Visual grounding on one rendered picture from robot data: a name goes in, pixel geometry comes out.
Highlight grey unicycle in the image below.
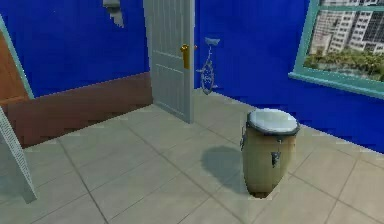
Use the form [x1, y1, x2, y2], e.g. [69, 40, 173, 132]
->
[195, 37, 221, 96]

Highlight white panelled room door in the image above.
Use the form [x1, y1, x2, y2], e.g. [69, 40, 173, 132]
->
[142, 0, 196, 124]

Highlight tan conga drum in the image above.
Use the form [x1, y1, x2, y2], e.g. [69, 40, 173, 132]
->
[239, 108, 301, 199]

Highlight teal framed window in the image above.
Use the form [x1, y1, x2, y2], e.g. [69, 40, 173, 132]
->
[288, 0, 384, 100]

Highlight white panelled door leaf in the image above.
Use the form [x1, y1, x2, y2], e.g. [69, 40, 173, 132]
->
[0, 106, 38, 204]

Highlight brass door handle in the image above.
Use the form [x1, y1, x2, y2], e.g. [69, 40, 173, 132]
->
[179, 43, 198, 70]

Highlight grey wall lamp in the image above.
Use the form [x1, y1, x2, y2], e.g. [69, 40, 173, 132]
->
[102, 0, 122, 9]

